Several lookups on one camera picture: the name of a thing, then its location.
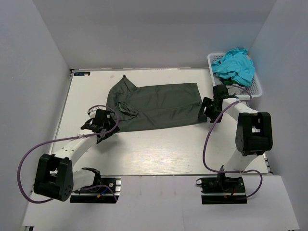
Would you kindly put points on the dark label sticker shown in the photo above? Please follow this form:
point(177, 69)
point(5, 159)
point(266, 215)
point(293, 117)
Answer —
point(80, 74)

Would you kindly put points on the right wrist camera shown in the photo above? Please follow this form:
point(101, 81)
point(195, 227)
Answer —
point(220, 92)

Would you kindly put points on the green garment in basket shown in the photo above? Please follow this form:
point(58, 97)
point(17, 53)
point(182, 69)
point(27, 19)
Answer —
point(228, 81)

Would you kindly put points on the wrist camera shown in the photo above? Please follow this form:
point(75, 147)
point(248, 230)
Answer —
point(100, 117)
point(220, 92)

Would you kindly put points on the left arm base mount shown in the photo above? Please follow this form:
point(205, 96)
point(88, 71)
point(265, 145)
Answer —
point(107, 193)

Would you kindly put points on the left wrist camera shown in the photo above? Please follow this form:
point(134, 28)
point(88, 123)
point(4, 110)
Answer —
point(100, 117)

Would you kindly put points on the turquoise t shirt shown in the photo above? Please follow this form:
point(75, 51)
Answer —
point(235, 65)

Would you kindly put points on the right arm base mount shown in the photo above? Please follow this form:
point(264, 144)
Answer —
point(230, 191)

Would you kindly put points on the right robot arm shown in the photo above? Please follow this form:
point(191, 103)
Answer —
point(253, 135)

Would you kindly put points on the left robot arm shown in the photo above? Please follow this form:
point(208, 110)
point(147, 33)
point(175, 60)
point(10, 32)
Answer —
point(55, 177)

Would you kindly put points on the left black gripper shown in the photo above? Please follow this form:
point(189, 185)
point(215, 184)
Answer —
point(106, 130)

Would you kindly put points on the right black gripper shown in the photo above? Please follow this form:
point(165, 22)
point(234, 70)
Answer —
point(208, 109)

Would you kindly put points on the dark grey t shirt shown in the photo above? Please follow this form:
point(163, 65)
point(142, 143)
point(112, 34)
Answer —
point(154, 107)

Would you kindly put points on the white plastic basket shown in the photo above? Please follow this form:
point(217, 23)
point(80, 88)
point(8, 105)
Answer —
point(255, 89)

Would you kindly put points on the white grey garment in basket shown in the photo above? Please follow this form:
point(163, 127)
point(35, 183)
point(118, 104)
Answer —
point(235, 90)

